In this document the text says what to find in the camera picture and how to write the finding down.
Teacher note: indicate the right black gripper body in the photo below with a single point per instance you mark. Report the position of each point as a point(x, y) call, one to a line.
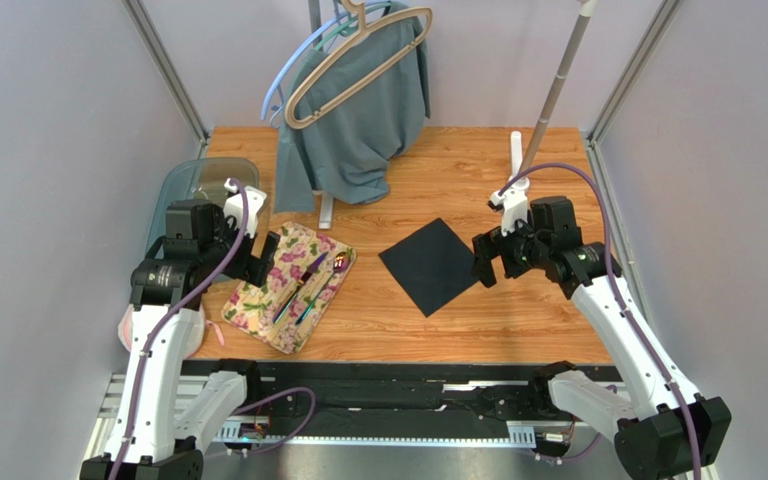
point(502, 249)

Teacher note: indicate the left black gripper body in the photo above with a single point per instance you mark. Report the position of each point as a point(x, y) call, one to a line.
point(248, 267)

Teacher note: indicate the black paper napkin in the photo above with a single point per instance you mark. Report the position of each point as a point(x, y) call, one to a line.
point(432, 265)

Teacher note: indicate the iridescent spoon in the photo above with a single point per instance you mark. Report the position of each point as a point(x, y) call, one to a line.
point(340, 263)

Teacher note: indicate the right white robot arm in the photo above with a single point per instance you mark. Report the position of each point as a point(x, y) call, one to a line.
point(663, 426)

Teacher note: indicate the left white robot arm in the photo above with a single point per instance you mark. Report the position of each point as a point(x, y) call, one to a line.
point(202, 240)

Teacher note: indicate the floral fabric tray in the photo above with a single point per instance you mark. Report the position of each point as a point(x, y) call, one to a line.
point(251, 309)

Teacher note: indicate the white garment rack base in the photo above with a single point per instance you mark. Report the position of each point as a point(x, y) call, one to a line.
point(326, 211)

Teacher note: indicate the clear teal container lid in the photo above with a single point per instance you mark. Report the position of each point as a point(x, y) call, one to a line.
point(199, 179)

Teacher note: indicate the white pink mesh basket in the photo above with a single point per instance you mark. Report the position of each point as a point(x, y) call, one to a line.
point(128, 333)

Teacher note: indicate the grey-green hanging shirt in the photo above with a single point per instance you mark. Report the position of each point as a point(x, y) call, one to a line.
point(347, 152)

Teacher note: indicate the grey pole white base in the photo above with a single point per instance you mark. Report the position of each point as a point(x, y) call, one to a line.
point(521, 158)

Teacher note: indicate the beige clothes hanger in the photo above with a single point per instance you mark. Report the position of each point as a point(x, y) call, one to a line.
point(385, 35)

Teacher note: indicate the light blue clothes hanger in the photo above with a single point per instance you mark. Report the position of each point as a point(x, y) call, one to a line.
point(323, 37)

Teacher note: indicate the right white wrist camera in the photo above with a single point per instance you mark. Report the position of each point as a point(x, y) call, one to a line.
point(513, 204)

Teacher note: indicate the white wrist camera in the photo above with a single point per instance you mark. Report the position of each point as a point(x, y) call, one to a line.
point(513, 204)
point(244, 204)

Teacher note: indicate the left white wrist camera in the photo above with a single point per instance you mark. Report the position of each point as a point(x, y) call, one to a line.
point(244, 204)

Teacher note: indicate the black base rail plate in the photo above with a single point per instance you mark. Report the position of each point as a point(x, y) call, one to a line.
point(393, 404)

